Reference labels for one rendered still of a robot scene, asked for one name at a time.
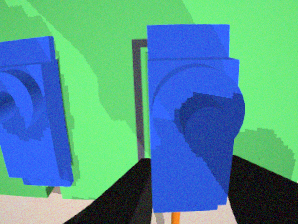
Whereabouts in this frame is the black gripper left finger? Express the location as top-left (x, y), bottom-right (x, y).
top-left (64, 159), bottom-right (153, 224)

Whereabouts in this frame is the green flat platform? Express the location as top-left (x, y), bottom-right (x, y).
top-left (0, 0), bottom-right (298, 200)

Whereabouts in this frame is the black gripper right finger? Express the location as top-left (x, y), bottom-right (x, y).
top-left (227, 155), bottom-right (298, 224)

